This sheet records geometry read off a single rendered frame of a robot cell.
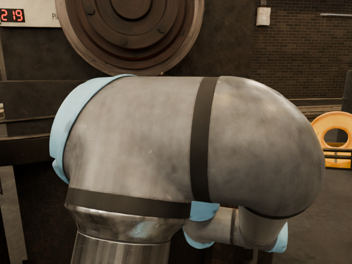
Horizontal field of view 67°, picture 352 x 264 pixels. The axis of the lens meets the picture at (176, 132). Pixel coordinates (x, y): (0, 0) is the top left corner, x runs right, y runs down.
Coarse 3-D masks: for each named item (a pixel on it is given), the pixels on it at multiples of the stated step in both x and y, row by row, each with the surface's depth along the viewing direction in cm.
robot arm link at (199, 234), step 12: (216, 216) 56; (228, 216) 55; (192, 228) 56; (204, 228) 55; (216, 228) 55; (228, 228) 54; (192, 240) 58; (204, 240) 57; (216, 240) 56; (228, 240) 55
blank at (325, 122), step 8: (328, 112) 77; (336, 112) 75; (344, 112) 75; (320, 120) 76; (328, 120) 75; (336, 120) 74; (344, 120) 74; (320, 128) 77; (328, 128) 76; (344, 128) 74; (320, 136) 77; (328, 152) 77; (336, 152) 76; (344, 152) 75; (328, 160) 78; (336, 160) 77; (344, 160) 76
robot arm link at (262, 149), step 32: (224, 96) 20; (256, 96) 20; (224, 128) 19; (256, 128) 19; (288, 128) 20; (224, 160) 19; (256, 160) 19; (288, 160) 20; (320, 160) 22; (224, 192) 20; (256, 192) 20; (288, 192) 21; (256, 224) 36
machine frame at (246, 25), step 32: (224, 0) 102; (0, 32) 95; (32, 32) 96; (224, 32) 105; (32, 64) 98; (64, 64) 100; (192, 64) 106; (224, 64) 108; (32, 96) 96; (64, 96) 97; (32, 128) 99; (32, 192) 105; (64, 192) 106; (32, 224) 108; (64, 224) 110; (32, 256) 111; (64, 256) 113; (192, 256) 122
